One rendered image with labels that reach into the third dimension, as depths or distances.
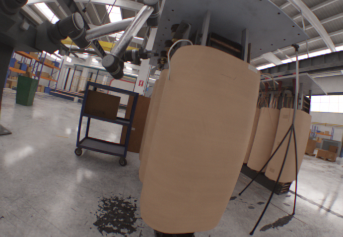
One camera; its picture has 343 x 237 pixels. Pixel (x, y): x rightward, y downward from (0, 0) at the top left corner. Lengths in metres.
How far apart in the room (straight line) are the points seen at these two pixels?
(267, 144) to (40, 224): 2.52
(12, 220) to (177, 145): 1.05
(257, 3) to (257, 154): 1.99
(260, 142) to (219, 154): 1.73
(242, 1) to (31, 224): 1.59
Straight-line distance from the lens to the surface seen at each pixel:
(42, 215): 1.10
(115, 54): 1.18
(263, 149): 2.31
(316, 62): 9.61
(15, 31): 1.72
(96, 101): 1.80
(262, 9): 0.82
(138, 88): 11.47
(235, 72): 0.65
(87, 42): 1.84
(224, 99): 0.60
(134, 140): 2.40
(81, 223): 1.06
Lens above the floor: 0.79
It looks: 1 degrees up
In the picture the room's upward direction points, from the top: 13 degrees clockwise
